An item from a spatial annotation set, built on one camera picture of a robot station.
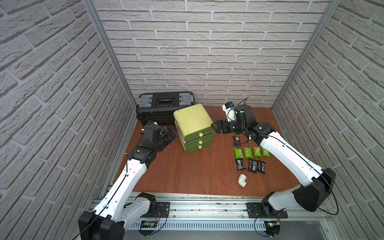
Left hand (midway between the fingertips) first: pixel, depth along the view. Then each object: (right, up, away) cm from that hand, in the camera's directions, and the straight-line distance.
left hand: (176, 131), depth 77 cm
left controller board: (-14, -46, -4) cm, 49 cm away
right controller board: (+48, -46, -7) cm, 67 cm away
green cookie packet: (+38, -16, +16) cm, 44 cm away
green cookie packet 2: (+44, -15, +17) cm, 50 cm away
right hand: (+23, +4, -1) cm, 23 cm away
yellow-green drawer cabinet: (+9, +1, +4) cm, 10 cm away
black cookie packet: (+37, -21, +11) cm, 44 cm away
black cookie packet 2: (+45, -22, +11) cm, 51 cm away
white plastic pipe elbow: (+36, -28, +5) cm, 46 cm away
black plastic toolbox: (-14, +15, +20) cm, 29 cm away
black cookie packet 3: (+50, -22, +11) cm, 55 cm away
